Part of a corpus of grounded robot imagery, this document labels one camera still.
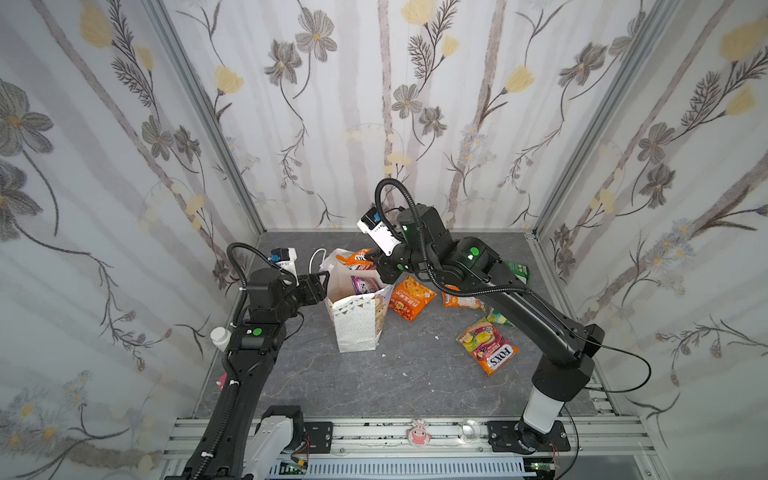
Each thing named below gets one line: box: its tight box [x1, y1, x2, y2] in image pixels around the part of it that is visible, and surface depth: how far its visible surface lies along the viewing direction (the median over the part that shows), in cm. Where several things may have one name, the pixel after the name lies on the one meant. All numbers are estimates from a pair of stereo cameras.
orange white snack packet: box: [336, 248, 377, 271], surface depth 69 cm
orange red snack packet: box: [388, 276, 438, 322], surface depth 99 cm
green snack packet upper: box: [505, 262, 531, 285], surface depth 109 cm
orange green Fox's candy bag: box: [455, 318, 520, 377], surface depth 88 cm
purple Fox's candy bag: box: [351, 276, 380, 295], surface depth 83 cm
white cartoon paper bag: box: [320, 248, 393, 353], surface depth 78 cm
